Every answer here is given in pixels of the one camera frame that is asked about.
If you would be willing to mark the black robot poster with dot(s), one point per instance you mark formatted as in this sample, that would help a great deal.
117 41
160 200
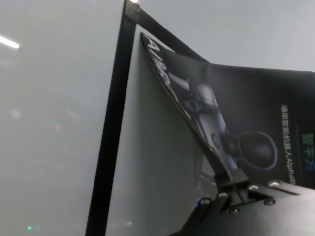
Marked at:
258 98

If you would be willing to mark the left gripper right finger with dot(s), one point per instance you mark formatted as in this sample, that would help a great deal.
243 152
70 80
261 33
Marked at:
239 177

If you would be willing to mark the long black tape strip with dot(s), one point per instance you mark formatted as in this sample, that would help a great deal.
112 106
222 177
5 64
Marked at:
172 41

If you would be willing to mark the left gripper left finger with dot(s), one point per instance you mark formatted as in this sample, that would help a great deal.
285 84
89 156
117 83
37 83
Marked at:
223 181

